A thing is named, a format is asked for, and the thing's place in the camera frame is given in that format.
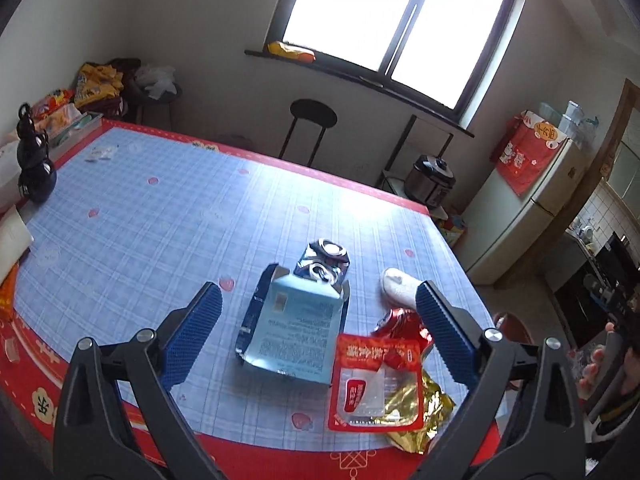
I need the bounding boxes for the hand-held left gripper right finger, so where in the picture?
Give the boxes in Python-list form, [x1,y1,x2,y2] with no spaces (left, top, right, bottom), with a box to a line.
[415,280,588,480]

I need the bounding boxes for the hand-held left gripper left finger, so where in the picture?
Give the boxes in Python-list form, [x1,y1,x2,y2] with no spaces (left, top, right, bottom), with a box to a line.
[52,281,226,480]

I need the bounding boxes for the brown plastic bin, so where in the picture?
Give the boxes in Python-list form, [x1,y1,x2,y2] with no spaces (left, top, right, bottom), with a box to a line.
[492,312,532,347]

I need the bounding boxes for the white tissue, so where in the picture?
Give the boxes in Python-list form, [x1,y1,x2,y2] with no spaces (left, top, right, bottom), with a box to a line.
[381,267,423,310]

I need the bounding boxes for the gold foil wrapper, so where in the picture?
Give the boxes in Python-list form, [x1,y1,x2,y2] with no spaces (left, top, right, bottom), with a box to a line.
[382,365,457,455]

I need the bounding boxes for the red snack pouch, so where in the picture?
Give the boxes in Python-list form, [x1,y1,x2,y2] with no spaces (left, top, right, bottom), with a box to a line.
[327,332,426,432]

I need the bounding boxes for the light blue carton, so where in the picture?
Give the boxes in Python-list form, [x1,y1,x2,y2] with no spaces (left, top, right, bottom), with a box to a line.
[235,262,351,387]

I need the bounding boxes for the crushed silver can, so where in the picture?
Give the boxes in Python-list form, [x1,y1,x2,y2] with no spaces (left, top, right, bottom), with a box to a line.
[295,237,351,283]

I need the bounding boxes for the person's right forearm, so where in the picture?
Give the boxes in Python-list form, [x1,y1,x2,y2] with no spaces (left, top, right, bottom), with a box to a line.
[582,360,640,461]

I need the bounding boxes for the person's right hand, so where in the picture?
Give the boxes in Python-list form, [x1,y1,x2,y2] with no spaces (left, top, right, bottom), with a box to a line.
[576,347,607,402]

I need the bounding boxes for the black built-in oven stove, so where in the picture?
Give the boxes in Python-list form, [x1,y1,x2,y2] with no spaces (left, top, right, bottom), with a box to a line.
[554,260,618,348]

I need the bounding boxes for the green white rice bag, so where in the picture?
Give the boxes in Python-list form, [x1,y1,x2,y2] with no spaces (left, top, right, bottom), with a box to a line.
[430,205,468,247]

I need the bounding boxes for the cream refrigerator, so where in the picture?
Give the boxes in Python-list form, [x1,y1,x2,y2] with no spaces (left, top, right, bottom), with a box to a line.
[462,110,591,286]

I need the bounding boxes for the silver black pressure cooker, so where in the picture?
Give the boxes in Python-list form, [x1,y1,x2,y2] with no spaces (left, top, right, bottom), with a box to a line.
[404,155,457,208]

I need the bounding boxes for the black-framed white-seat chair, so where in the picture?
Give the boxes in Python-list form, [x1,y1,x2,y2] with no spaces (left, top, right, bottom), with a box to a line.
[381,114,455,201]

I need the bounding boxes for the red printed cloth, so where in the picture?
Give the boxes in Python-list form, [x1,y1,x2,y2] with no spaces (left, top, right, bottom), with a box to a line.
[490,110,571,196]

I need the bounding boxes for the white paper box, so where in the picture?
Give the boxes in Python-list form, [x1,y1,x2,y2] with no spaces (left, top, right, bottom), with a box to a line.
[0,207,33,281]

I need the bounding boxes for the stack of white plastic boxes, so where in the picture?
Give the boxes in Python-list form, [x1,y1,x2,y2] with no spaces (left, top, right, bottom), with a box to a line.
[559,100,586,136]

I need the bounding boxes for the black gourd-shaped bottle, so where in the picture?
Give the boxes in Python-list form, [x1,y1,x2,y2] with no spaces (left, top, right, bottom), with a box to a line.
[16,102,58,204]

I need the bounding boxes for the black round-backed chair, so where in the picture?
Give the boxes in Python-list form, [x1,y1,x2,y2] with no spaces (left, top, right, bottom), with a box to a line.
[278,99,338,167]

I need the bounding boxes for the white plastic bag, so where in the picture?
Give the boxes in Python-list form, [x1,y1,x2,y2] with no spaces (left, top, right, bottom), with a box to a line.
[135,64,178,100]

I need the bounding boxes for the yellow snack bags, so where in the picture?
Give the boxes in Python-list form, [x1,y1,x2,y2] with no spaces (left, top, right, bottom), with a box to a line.
[75,62,124,106]

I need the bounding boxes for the red snack bag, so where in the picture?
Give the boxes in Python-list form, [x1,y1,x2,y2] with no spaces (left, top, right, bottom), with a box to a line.
[32,89,76,118]

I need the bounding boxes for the dark window sill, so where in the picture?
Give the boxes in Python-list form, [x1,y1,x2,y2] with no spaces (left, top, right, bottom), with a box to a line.
[245,49,475,138]

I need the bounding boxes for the orange snack bag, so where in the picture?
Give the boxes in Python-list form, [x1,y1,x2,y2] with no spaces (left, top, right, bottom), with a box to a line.
[267,41,317,63]

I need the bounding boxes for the dark-framed window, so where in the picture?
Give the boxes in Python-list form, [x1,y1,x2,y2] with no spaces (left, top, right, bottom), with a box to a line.
[272,0,528,128]

